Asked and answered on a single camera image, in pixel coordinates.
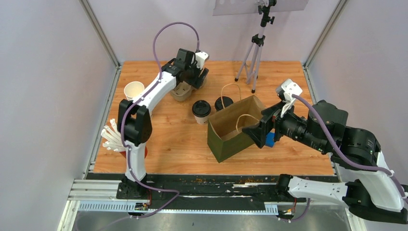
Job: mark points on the white paper coffee cup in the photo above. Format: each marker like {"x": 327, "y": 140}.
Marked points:
{"x": 201, "y": 119}

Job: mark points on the cardboard cup carrier tray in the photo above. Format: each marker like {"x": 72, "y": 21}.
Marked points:
{"x": 181, "y": 92}

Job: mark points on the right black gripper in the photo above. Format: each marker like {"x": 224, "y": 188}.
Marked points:
{"x": 256, "y": 133}

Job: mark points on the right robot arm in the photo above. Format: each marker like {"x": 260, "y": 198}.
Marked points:
{"x": 373, "y": 195}

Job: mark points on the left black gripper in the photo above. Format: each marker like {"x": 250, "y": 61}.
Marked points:
{"x": 195, "y": 82}

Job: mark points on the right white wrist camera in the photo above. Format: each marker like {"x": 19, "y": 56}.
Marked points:
{"x": 285, "y": 92}

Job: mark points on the blue toy brick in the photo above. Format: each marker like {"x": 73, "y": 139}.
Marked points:
{"x": 269, "y": 142}

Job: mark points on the red cup holder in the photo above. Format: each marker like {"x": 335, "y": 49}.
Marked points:
{"x": 123, "y": 153}

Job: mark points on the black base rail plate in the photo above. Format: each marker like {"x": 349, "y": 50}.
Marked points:
{"x": 206, "y": 192}

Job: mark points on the black plastic cup lid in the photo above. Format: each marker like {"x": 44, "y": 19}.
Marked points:
{"x": 201, "y": 108}

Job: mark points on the stack of white paper cups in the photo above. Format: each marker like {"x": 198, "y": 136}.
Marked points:
{"x": 133, "y": 89}

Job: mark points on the green paper bag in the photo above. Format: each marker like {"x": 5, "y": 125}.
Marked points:
{"x": 225, "y": 137}

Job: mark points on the camera tripod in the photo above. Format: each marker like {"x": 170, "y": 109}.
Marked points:
{"x": 251, "y": 61}

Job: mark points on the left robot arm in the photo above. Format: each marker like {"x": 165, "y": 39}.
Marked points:
{"x": 134, "y": 116}

